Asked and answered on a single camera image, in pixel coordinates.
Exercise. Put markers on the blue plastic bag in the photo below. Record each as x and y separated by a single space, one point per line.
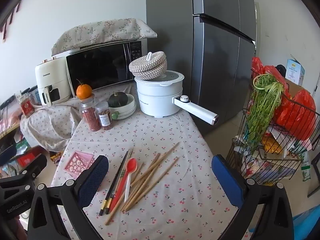
307 222

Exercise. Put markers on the plain wooden chopstick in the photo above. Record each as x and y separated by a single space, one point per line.
160 175
162 156
143 181
151 168
140 170

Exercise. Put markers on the white electric pot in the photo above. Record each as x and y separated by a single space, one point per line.
155 97

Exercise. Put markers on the jar of red berries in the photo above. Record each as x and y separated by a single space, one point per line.
90 117

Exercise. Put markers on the black chopstick with gold band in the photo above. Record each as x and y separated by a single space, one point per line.
113 193

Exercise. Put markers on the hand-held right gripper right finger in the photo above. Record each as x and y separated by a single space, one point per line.
227 182

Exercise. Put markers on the red plastic bag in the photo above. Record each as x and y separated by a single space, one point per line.
297 112
262 68

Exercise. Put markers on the dark green pumpkin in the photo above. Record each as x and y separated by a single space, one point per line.
117 100

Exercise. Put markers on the black microwave oven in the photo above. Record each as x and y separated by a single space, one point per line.
100 67

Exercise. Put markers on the pink plastic basket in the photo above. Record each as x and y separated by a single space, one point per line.
77 163

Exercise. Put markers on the green and white packet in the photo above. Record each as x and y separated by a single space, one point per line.
306 167

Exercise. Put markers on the labelled jar of dried fruit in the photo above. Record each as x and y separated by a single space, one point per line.
104 117

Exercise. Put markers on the woven lidded basket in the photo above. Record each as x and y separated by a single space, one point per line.
148 66

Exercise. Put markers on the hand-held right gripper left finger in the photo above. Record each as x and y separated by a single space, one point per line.
92 180

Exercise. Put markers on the white dish with green knob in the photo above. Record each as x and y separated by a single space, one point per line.
130 107

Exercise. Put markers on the brown cardboard box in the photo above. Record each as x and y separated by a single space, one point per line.
296 88

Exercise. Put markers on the red plastic spoon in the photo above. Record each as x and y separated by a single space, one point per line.
131 166

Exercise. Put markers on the white plastic spoon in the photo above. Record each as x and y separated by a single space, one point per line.
128 187

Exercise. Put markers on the orange fruit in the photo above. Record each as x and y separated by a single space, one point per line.
84 91

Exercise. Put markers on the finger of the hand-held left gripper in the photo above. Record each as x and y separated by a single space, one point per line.
31 165
7 153

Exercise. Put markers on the red hanging decoration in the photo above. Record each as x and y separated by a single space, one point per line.
6 27

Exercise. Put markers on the blue and white box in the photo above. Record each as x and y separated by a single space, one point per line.
295 71

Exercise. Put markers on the grey refrigerator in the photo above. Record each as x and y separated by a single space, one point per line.
175 42

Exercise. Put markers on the wooden chopsticks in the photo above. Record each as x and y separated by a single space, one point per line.
109 192

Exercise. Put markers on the floral cloth cover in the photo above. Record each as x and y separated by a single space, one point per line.
100 31

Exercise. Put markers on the cream air fryer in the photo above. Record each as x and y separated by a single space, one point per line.
52 80

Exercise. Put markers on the cherry print tablecloth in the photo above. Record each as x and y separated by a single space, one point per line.
162 135

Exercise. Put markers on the bunch of green vegetables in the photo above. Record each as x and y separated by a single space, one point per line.
265 100

